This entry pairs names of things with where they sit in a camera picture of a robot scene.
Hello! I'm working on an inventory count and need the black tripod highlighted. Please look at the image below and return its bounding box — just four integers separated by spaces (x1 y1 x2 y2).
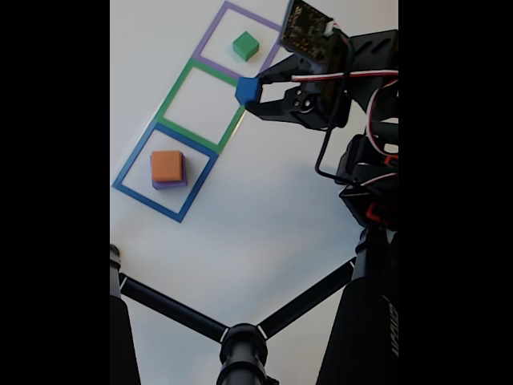
110 226 399 385

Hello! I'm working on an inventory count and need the red white servo cable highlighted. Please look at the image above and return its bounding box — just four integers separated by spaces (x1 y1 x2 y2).
291 69 399 189

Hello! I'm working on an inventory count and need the blue square frame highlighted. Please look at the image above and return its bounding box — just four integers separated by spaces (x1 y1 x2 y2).
111 121 220 224

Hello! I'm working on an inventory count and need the small blue cube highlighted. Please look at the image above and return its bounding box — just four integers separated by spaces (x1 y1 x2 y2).
234 76 260 106

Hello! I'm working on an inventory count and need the green square frame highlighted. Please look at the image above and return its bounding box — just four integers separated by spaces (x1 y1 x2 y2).
154 57 248 156

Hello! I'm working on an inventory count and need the black camera cable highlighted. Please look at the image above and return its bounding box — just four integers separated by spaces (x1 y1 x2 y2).
314 30 362 188

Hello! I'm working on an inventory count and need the purple block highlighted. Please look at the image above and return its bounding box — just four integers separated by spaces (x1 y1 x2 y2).
150 151 188 191

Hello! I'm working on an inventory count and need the purple square frame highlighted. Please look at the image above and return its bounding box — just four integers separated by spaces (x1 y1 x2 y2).
192 0 285 81

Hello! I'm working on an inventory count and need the green cube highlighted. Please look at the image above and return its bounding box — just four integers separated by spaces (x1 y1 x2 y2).
232 30 261 63

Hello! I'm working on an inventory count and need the gripper camera board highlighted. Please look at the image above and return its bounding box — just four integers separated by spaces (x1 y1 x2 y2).
279 0 349 65

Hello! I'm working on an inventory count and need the red black table clamp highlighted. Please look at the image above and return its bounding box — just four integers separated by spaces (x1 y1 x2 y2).
366 202 398 226

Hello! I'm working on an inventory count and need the orange cube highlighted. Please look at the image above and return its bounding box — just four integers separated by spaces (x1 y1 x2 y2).
151 150 184 184

